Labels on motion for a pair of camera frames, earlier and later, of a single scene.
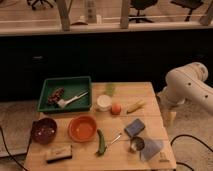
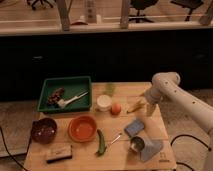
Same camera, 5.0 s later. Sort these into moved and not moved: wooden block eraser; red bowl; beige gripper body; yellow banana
Moved: beige gripper body
Not moved: red bowl; wooden block eraser; yellow banana
